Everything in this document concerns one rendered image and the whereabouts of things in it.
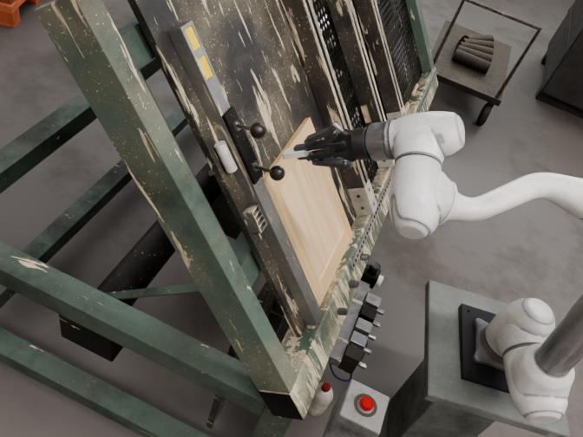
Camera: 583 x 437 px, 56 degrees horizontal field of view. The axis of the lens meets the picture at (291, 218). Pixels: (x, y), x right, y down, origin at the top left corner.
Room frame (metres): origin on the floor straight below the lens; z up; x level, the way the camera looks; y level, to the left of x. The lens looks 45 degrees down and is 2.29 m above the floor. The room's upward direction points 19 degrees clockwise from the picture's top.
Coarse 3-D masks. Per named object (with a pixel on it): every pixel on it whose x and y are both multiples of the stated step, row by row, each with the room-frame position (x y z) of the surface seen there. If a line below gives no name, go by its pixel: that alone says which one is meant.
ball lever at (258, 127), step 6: (234, 120) 1.08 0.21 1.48; (234, 126) 1.07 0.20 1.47; (240, 126) 1.06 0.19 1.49; (246, 126) 1.05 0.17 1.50; (252, 126) 1.01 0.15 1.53; (258, 126) 1.01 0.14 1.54; (264, 126) 1.02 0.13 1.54; (252, 132) 1.00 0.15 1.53; (258, 132) 1.00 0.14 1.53; (264, 132) 1.01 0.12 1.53; (258, 138) 1.00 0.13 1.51
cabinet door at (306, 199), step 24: (288, 144) 1.32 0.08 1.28; (288, 168) 1.25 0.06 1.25; (312, 168) 1.38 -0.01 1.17; (288, 192) 1.20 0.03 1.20; (312, 192) 1.32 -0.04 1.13; (336, 192) 1.45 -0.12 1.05; (288, 216) 1.15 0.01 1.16; (312, 216) 1.26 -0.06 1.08; (336, 216) 1.39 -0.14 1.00; (312, 240) 1.21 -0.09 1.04; (336, 240) 1.33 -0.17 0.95; (312, 264) 1.14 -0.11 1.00; (336, 264) 1.26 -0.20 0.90; (312, 288) 1.09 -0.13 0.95
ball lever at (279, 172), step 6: (252, 162) 1.06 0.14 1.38; (252, 168) 1.06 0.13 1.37; (258, 168) 1.05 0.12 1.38; (264, 168) 1.04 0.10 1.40; (276, 168) 1.00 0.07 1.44; (282, 168) 1.01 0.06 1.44; (270, 174) 1.00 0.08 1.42; (276, 174) 0.99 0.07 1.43; (282, 174) 1.00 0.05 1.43; (276, 180) 0.99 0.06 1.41
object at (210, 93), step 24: (192, 24) 1.12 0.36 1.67; (192, 48) 1.08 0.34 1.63; (192, 72) 1.07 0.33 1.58; (216, 96) 1.08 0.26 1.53; (216, 120) 1.06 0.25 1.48; (240, 168) 1.05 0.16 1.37; (264, 192) 1.07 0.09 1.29; (264, 216) 1.03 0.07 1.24; (288, 240) 1.06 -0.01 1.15; (288, 264) 1.02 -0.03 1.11; (312, 312) 1.01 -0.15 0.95
